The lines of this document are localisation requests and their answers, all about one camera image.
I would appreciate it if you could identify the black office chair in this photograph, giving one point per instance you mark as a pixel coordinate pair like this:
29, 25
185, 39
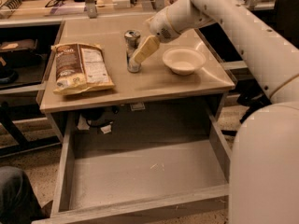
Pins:
284, 19

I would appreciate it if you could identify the person's dark trouser leg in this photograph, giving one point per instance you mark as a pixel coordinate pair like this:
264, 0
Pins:
18, 203

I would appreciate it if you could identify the silver redbull can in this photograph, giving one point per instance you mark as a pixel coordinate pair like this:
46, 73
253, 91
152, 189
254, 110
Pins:
132, 40

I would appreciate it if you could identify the grey open top drawer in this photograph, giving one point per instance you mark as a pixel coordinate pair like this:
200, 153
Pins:
155, 164

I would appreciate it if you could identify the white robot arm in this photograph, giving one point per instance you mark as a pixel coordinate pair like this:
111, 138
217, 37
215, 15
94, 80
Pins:
264, 167

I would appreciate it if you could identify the grey cabinet with beige top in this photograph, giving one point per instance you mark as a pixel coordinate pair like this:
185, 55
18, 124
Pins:
154, 81

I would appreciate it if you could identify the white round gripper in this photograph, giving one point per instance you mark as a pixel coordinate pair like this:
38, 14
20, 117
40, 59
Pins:
161, 24

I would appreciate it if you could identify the black coiled spring holder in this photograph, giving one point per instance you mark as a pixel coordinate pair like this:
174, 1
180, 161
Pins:
11, 5

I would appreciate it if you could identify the brown chip bag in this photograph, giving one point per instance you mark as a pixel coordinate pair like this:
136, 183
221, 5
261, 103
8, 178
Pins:
80, 68

